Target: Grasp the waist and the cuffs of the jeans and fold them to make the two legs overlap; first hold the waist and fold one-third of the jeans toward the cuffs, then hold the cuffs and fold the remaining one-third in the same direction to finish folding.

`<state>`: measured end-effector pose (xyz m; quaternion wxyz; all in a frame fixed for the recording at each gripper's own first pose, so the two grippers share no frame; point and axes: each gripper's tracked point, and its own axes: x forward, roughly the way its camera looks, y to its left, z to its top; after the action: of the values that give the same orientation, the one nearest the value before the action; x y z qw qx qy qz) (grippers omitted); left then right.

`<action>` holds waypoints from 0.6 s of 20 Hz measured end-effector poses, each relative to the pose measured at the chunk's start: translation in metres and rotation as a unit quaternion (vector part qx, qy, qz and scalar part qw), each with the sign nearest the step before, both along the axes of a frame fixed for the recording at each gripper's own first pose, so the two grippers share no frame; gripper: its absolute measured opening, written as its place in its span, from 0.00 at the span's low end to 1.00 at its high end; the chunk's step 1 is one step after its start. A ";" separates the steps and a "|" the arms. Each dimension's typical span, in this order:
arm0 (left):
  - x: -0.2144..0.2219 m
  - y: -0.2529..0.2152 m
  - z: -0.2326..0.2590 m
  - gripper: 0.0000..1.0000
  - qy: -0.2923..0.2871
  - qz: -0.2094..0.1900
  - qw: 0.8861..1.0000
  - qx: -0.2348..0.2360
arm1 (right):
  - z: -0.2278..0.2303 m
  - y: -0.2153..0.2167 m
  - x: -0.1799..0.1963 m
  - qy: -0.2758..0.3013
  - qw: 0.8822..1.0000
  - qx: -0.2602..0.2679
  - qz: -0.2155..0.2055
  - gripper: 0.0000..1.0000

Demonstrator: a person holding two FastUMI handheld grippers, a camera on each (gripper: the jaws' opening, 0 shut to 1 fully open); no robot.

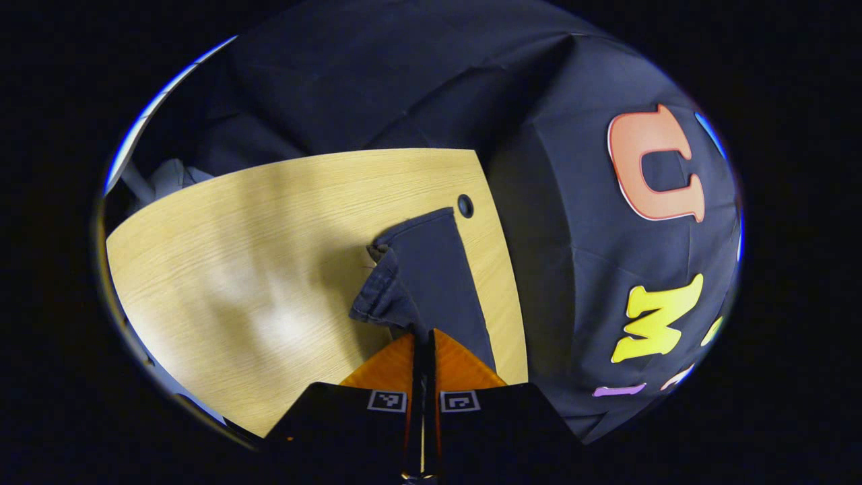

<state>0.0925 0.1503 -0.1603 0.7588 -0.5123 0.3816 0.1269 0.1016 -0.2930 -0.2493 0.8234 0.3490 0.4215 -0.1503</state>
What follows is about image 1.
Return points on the dark grey jeans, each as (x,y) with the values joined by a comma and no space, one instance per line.
(431,276)

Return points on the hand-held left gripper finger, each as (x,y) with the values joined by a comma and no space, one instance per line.
(417,377)
(429,377)

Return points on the pale grey cloth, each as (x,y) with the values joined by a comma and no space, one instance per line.
(172,178)

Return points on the black backdrop cloth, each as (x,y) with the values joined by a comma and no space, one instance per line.
(404,81)

